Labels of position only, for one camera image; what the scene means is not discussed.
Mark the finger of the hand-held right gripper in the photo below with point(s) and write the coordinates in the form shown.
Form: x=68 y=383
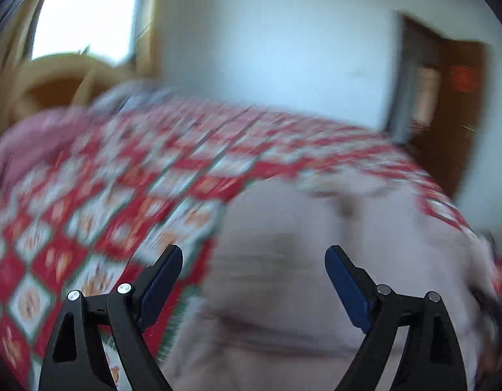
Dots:
x=491 y=305

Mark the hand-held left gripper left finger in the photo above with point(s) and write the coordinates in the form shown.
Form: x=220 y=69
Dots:
x=159 y=283

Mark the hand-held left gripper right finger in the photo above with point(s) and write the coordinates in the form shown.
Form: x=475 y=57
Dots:
x=348 y=283

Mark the pale pink puffer jacket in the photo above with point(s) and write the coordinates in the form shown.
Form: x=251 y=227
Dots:
x=299 y=269

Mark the red checkered printed quilt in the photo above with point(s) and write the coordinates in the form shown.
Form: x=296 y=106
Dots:
x=112 y=179

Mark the brown wooden door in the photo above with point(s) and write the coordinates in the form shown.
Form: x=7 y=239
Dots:
x=458 y=106

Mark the wooden headboard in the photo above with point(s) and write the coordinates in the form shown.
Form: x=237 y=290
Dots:
x=51 y=83

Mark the beige curtain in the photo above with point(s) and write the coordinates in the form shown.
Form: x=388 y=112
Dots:
x=8 y=61

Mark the window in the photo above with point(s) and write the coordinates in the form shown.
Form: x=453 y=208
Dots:
x=86 y=14

